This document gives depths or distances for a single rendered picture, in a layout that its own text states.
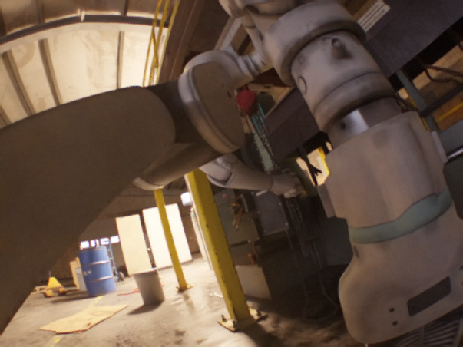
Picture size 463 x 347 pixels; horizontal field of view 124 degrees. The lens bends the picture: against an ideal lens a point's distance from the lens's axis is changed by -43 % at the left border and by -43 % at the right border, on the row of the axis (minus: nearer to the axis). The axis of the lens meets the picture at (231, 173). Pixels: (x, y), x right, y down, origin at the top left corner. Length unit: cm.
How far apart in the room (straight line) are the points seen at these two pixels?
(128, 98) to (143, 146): 5
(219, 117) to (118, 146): 16
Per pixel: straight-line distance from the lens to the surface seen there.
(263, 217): 144
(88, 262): 413
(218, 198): 171
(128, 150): 19
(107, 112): 19
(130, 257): 715
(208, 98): 29
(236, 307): 127
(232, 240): 167
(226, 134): 29
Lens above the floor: 53
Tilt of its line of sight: 16 degrees up
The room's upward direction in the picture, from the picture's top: 18 degrees counter-clockwise
